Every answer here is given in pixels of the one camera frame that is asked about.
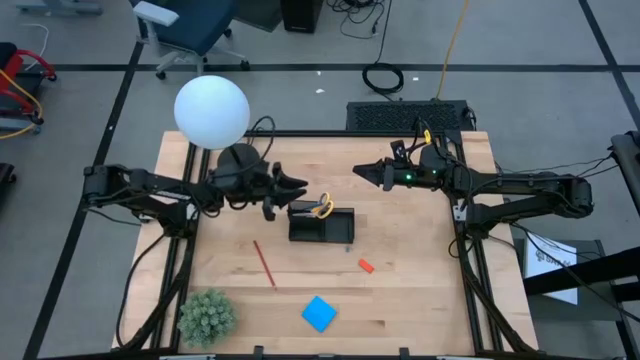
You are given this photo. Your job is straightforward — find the black floor box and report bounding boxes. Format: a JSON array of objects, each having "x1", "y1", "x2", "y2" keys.
[{"x1": 280, "y1": 0, "x2": 325, "y2": 34}]

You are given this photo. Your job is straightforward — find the grey side table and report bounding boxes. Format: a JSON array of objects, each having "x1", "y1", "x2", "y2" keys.
[{"x1": 512, "y1": 238, "x2": 632, "y2": 322}]

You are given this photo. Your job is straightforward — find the yellow handled scissors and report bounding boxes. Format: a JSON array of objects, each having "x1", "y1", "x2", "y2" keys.
[{"x1": 309, "y1": 191, "x2": 336, "y2": 221}]

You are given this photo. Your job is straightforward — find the yellow cable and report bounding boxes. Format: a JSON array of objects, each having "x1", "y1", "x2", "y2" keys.
[{"x1": 435, "y1": 0, "x2": 472, "y2": 101}]

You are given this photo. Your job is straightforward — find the white globe lamp black base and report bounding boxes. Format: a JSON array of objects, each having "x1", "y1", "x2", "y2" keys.
[{"x1": 173, "y1": 74, "x2": 269, "y2": 175}]

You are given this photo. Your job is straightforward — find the red pencil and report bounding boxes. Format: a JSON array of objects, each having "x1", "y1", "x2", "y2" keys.
[{"x1": 252, "y1": 239, "x2": 277, "y2": 290}]

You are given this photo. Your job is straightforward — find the black table frame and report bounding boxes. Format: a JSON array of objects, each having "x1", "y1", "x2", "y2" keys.
[{"x1": 112, "y1": 129, "x2": 539, "y2": 359}]

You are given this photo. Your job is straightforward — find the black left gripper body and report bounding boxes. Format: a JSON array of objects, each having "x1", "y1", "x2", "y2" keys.
[{"x1": 208, "y1": 159, "x2": 279, "y2": 223}]

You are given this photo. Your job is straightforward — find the blue sticky note pad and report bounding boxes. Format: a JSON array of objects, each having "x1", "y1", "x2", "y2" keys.
[{"x1": 301, "y1": 295, "x2": 338, "y2": 334}]

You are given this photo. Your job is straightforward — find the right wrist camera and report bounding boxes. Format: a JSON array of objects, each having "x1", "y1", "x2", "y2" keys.
[{"x1": 389, "y1": 139, "x2": 410, "y2": 162}]

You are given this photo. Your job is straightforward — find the black metal beam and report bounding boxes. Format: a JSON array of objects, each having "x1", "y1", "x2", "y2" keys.
[{"x1": 522, "y1": 247, "x2": 640, "y2": 297}]

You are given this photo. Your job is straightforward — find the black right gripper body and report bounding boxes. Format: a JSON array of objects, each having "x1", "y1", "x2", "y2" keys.
[{"x1": 381, "y1": 148, "x2": 454, "y2": 193}]

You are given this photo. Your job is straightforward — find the white printed paper sheet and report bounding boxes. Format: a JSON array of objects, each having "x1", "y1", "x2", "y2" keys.
[{"x1": 522, "y1": 232, "x2": 580, "y2": 306}]

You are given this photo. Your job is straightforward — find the black coiled cable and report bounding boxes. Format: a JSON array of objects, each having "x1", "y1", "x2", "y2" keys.
[{"x1": 361, "y1": 0, "x2": 405, "y2": 96}]

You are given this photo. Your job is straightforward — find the black mesh desk organizer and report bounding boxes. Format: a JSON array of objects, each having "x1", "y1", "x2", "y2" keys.
[{"x1": 287, "y1": 199, "x2": 356, "y2": 245}]

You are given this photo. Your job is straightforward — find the blue office chair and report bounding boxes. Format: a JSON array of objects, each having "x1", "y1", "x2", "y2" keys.
[{"x1": 132, "y1": 0, "x2": 251, "y2": 80}]

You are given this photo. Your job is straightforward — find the red cart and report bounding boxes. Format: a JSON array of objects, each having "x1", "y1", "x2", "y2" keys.
[{"x1": 0, "y1": 42, "x2": 57, "y2": 126}]

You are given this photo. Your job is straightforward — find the black perforated metal case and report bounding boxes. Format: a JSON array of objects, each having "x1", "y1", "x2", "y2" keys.
[{"x1": 345, "y1": 99, "x2": 476, "y2": 133}]

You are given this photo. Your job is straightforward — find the green potted plant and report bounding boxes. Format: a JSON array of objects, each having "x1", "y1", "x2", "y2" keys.
[{"x1": 176, "y1": 288, "x2": 238, "y2": 350}]

